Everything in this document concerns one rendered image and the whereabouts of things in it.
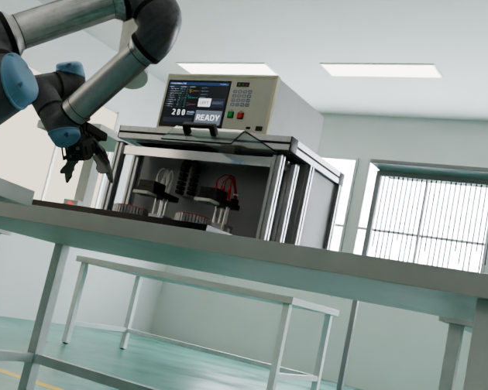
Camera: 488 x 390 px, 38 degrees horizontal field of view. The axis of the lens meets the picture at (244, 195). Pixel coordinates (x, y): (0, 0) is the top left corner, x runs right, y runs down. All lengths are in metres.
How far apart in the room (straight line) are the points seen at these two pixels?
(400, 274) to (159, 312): 8.57
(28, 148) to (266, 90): 5.88
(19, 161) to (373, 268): 6.59
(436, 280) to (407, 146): 7.42
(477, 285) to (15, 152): 6.74
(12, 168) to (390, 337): 4.59
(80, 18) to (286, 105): 0.83
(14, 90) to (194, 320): 8.20
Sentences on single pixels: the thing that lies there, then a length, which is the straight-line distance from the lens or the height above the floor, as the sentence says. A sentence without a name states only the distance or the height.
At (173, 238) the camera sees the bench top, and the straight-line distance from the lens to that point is 1.85.
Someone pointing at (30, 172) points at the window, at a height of 1.55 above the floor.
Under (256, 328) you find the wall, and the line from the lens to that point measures 9.25.
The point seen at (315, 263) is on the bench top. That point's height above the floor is 0.71.
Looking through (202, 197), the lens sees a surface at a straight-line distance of 2.18.
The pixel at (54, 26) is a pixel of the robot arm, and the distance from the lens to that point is 1.80.
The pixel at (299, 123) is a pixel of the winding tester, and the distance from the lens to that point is 2.46.
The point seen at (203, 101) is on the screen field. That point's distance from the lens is 2.42.
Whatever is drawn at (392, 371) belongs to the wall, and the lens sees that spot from 8.54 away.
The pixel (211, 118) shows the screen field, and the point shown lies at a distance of 2.38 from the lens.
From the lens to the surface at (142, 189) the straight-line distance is 2.35.
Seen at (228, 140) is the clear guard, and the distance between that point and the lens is 1.98.
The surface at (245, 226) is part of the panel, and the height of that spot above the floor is 0.84.
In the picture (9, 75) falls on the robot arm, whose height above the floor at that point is 0.96.
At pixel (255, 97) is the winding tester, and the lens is 2.32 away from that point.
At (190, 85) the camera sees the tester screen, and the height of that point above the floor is 1.28.
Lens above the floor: 0.57
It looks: 9 degrees up
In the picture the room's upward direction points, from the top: 12 degrees clockwise
